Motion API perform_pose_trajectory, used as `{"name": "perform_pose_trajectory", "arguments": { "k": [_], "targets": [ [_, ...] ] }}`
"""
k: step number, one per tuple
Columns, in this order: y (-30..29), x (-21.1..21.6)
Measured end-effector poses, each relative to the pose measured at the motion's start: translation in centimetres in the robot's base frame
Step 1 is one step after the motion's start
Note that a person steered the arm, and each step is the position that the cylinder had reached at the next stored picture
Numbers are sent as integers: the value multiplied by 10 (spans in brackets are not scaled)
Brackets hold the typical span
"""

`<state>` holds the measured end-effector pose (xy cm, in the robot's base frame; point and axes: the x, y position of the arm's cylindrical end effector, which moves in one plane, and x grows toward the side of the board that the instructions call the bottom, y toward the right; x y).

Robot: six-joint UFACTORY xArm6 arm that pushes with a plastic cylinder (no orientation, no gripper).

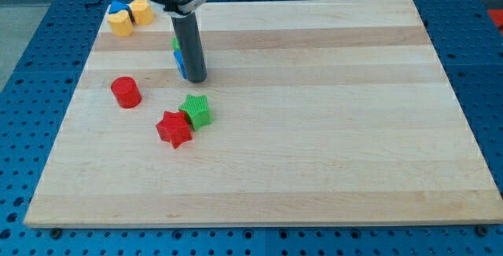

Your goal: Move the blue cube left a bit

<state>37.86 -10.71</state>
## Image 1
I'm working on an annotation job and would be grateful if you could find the green star block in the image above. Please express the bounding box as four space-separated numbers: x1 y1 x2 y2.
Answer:
178 94 212 131

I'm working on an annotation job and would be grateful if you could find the green block behind rod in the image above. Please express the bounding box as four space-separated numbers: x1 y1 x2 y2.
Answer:
171 37 180 51

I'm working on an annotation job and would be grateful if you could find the yellow block rear right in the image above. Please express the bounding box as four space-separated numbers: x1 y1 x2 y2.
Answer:
129 0 155 25

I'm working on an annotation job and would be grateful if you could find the blue block by yellow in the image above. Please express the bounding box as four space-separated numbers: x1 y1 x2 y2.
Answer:
108 0 130 14

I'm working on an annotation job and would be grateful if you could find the red star block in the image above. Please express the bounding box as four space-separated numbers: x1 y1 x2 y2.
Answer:
156 111 193 149

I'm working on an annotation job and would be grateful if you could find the red cylinder block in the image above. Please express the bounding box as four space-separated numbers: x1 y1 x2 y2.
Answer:
111 76 142 108

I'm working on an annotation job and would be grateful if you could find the light wooden board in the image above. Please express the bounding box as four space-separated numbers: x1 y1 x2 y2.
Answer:
24 0 502 229

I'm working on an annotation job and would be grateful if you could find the blue cube block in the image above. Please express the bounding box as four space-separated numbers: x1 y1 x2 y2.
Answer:
173 49 187 79

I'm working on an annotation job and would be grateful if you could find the yellow block front left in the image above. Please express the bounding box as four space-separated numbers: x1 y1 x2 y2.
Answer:
107 10 134 37

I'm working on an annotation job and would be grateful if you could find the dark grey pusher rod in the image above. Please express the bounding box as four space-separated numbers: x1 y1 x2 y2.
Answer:
171 13 207 83

